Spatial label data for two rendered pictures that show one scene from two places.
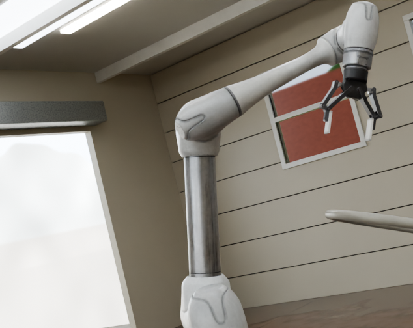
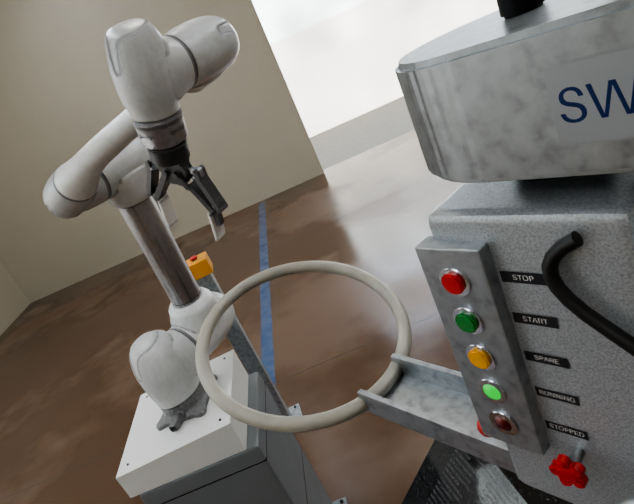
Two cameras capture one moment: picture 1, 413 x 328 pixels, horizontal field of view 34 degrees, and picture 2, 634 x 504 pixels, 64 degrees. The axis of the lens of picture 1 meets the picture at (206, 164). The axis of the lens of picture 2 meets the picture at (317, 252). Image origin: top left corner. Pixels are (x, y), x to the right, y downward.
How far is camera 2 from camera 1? 2.24 m
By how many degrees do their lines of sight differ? 60
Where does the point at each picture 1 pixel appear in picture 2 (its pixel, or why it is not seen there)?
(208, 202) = (147, 250)
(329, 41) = not seen: hidden behind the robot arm
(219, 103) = (50, 196)
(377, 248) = not seen: outside the picture
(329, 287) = not seen: outside the picture
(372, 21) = (125, 76)
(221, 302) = (137, 364)
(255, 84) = (69, 172)
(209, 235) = (161, 276)
